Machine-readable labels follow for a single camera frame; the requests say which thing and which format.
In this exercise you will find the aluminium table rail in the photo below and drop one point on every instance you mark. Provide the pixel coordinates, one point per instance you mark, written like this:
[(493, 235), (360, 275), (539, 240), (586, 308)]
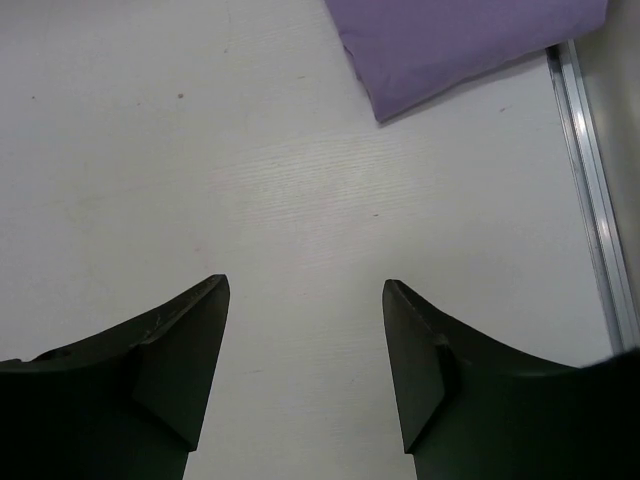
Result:
[(595, 199)]

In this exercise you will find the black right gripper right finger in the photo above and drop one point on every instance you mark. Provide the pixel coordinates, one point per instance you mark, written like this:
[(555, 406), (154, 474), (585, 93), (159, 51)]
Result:
[(471, 407)]

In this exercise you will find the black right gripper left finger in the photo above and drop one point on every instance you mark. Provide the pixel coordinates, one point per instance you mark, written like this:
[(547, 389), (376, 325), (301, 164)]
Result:
[(126, 403)]

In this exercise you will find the folded purple t shirt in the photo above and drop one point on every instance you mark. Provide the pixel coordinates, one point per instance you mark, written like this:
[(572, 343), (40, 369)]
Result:
[(406, 52)]

